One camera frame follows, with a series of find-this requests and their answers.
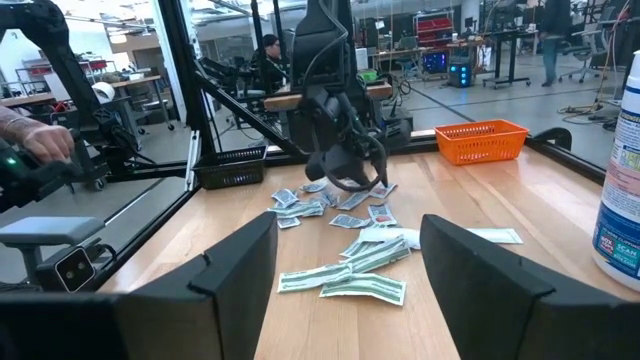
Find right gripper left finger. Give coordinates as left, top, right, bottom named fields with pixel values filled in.
left=118, top=212, right=279, bottom=360

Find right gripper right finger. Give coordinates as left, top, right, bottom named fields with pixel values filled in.
left=420, top=214, right=626, bottom=360

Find green striped bandage wrapper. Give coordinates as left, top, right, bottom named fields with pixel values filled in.
left=277, top=262, right=352, bottom=294
left=343, top=242, right=413, bottom=274
left=318, top=273, right=408, bottom=307
left=338, top=235, right=407, bottom=259
left=267, top=200, right=326, bottom=219

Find plain white packet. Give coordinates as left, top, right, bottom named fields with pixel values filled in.
left=466, top=227, right=525, bottom=246

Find white packet red print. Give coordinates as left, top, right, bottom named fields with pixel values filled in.
left=367, top=202, right=399, bottom=227
left=367, top=181, right=399, bottom=200

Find large white gauze packet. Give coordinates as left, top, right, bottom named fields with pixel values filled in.
left=356, top=225, right=422, bottom=251

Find wooden table slab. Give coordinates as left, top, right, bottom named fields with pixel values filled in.
left=263, top=82, right=394, bottom=112

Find black plastic mesh basket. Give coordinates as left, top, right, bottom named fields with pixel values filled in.
left=192, top=145, right=269, bottom=191

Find person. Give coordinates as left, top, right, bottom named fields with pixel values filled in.
left=248, top=33, right=292, bottom=95
left=538, top=0, right=572, bottom=88

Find computer tower blue lights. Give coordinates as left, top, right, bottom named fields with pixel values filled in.
left=446, top=60, right=474, bottom=90

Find red bin shelf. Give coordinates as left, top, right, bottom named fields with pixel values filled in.
left=413, top=10, right=455, bottom=50

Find orange plastic mesh basket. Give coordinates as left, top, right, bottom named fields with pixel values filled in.
left=433, top=118, right=531, bottom=167

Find white wipes canister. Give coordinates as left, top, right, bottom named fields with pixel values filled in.
left=591, top=48, right=640, bottom=293

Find wooden desk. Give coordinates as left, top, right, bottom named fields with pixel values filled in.
left=109, top=74, right=177, bottom=132

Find black desk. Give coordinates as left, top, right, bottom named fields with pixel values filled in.
left=481, top=28, right=540, bottom=90

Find grey padded rest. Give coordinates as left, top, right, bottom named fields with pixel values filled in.
left=0, top=215, right=107, bottom=250

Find white paper roll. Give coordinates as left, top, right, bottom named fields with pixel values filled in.
left=92, top=81, right=118, bottom=105

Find person's hand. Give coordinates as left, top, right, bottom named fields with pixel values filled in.
left=0, top=104, right=76, bottom=165

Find black office chair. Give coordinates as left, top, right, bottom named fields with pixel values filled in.
left=558, top=27, right=602, bottom=85

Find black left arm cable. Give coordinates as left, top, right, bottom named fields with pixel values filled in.
left=327, top=130, right=390, bottom=194

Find silver metal bracket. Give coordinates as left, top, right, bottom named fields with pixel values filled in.
left=183, top=128, right=202, bottom=192

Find black camera box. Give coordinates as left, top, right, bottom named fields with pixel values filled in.
left=34, top=244, right=104, bottom=294

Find black leader arm handle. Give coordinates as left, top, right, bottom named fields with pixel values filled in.
left=0, top=139, right=84, bottom=214

